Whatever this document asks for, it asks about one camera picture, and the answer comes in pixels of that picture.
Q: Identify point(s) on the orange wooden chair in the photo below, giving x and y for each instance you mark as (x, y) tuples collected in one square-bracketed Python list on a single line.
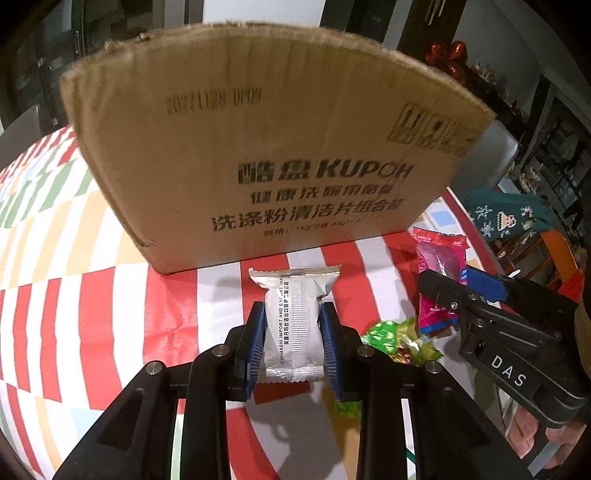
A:
[(554, 249)]

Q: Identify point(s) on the pink snack packet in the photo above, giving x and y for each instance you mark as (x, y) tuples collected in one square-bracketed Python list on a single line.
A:
[(438, 258)]

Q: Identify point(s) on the brown cardboard box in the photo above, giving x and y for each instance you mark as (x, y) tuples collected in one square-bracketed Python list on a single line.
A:
[(277, 138)]

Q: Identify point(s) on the green knitted cloth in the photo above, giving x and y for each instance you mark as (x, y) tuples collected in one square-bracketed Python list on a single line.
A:
[(503, 217)]

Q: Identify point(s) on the colourful checked tablecloth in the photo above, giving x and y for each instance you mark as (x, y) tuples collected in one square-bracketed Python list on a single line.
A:
[(92, 323)]

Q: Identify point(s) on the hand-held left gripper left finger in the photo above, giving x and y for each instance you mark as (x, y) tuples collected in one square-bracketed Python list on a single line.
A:
[(256, 350)]

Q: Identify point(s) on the white snack packet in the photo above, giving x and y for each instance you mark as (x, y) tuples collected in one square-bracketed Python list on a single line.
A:
[(293, 314)]

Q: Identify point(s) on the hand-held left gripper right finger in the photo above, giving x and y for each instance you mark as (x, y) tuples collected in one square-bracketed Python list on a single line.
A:
[(330, 350)]

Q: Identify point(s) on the red foil balloons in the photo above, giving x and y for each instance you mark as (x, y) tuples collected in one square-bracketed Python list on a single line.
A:
[(445, 55)]

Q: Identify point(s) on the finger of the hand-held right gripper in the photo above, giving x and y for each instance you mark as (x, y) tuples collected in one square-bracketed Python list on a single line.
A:
[(443, 290), (485, 282)]

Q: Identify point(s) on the red cloth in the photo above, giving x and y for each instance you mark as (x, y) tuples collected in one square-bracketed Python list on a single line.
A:
[(572, 286)]

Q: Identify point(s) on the grey dining chair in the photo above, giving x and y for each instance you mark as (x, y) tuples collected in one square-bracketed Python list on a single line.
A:
[(498, 147)]

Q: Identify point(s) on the person's right hand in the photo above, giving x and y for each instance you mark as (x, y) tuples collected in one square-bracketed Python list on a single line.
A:
[(568, 436)]

